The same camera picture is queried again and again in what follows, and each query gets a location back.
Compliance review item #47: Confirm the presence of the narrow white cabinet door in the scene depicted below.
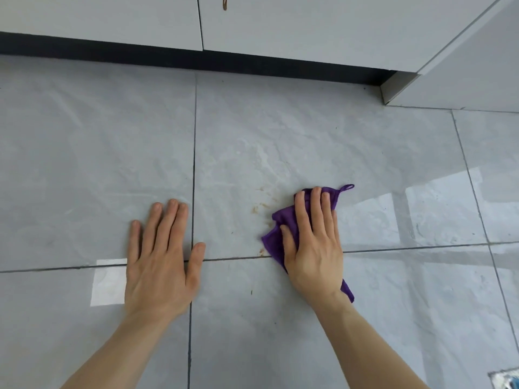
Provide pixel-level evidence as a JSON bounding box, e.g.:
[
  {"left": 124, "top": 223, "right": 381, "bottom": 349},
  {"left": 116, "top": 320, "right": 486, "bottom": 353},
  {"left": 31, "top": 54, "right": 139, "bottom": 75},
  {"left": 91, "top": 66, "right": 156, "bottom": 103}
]
[{"left": 0, "top": 0, "right": 204, "bottom": 52}]

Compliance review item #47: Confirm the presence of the person's left hand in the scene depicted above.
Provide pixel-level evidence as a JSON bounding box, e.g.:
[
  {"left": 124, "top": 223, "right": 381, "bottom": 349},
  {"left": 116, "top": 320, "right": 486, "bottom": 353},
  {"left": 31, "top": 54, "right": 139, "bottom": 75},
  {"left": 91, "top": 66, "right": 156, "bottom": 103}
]
[{"left": 124, "top": 198, "right": 207, "bottom": 322}]

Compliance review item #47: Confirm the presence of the person's right hand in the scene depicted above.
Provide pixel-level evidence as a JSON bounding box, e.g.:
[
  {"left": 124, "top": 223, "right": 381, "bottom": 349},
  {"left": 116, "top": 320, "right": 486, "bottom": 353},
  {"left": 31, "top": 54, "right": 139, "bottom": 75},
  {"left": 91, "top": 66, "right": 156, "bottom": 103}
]
[{"left": 280, "top": 186, "right": 345, "bottom": 307}]

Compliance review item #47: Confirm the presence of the person's left forearm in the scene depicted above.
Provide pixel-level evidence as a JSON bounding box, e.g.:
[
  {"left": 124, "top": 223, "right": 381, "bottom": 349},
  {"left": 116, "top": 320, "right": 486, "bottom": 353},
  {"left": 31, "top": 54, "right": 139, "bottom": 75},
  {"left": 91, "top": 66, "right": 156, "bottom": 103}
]
[{"left": 61, "top": 310, "right": 191, "bottom": 389}]

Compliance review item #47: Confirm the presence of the person's right forearm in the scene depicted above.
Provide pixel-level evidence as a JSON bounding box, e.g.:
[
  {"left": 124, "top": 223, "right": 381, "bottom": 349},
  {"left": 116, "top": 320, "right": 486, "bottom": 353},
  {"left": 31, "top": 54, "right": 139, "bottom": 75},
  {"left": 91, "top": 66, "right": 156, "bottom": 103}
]
[{"left": 312, "top": 293, "right": 430, "bottom": 389}]

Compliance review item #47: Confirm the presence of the black cabinet toe kick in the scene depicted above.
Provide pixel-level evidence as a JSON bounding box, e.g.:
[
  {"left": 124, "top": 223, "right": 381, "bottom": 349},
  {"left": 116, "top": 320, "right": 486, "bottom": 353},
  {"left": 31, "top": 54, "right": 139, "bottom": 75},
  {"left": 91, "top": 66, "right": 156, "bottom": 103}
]
[{"left": 0, "top": 31, "right": 397, "bottom": 86}]

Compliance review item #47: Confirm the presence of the white corner cabinet panel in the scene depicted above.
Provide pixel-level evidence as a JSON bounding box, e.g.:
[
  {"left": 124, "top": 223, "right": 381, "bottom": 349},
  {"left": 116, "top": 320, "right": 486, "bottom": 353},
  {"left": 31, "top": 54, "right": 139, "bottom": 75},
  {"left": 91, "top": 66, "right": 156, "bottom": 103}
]
[{"left": 380, "top": 0, "right": 519, "bottom": 114}]

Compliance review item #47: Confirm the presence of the grey patterned object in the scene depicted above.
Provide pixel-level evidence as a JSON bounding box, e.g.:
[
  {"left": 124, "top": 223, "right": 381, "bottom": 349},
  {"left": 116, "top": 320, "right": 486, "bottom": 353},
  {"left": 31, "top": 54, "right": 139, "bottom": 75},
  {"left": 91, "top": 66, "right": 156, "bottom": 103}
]
[{"left": 488, "top": 367, "right": 519, "bottom": 389}]

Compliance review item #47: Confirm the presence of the purple cleaning cloth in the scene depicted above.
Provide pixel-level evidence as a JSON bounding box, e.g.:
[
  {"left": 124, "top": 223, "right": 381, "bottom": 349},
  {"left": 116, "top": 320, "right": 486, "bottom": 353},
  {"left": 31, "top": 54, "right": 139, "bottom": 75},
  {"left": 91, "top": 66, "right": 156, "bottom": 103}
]
[{"left": 261, "top": 184, "right": 355, "bottom": 303}]

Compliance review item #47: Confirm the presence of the wide white cabinet door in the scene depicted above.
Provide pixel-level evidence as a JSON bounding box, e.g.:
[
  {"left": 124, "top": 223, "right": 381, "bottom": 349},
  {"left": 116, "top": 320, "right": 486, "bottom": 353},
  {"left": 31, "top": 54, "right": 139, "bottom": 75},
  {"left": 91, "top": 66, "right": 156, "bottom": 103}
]
[{"left": 197, "top": 0, "right": 505, "bottom": 73}]

